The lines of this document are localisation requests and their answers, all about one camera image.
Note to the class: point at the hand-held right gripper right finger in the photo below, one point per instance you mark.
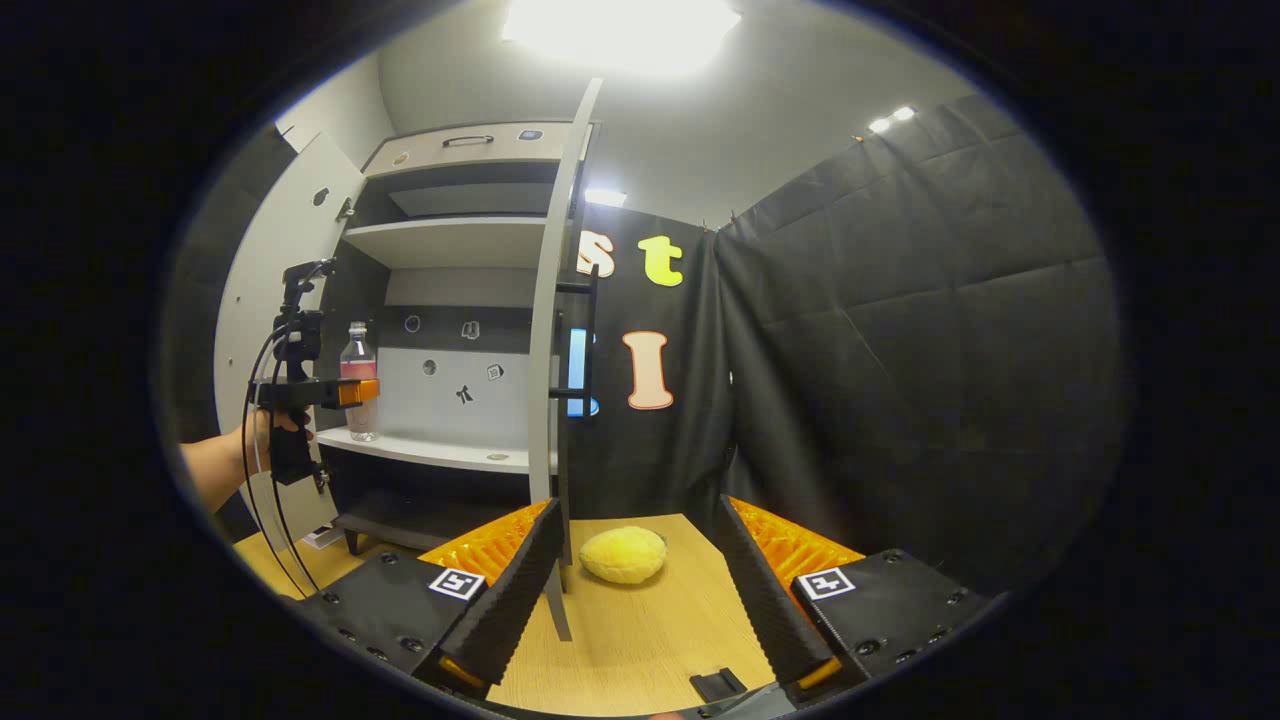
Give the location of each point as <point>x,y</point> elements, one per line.
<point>765,600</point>

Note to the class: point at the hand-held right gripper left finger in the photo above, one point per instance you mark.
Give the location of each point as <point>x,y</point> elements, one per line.
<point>510,600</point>

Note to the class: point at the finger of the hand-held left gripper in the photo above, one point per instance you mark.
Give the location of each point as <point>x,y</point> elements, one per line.
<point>358,392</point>

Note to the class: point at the clear plastic bottle pink label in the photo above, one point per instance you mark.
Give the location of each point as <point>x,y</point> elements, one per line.
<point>358,355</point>

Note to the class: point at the grey cabinet door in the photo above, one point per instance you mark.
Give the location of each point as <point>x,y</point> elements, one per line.
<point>542,350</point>
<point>250,300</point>

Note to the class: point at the grey cabinet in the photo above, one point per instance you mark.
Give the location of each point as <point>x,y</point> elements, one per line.
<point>450,240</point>

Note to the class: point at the grey cabinet drawer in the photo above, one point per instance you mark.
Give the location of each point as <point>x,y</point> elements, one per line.
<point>470,150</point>

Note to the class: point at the black quilted cloth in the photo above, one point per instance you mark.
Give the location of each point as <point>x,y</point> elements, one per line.
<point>195,330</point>
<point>930,350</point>

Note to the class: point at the yellow plush toy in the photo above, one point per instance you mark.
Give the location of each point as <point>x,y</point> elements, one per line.
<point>622,555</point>

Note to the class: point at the small white orange box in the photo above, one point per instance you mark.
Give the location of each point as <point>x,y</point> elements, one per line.
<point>322,538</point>

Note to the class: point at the black backdrop cloth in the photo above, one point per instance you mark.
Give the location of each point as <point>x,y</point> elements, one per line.
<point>690,420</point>

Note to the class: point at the large ceiling light panel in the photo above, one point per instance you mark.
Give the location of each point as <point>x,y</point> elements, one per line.
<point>620,35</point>

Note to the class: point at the small black bracket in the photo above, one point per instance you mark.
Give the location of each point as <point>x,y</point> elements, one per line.
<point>718,684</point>

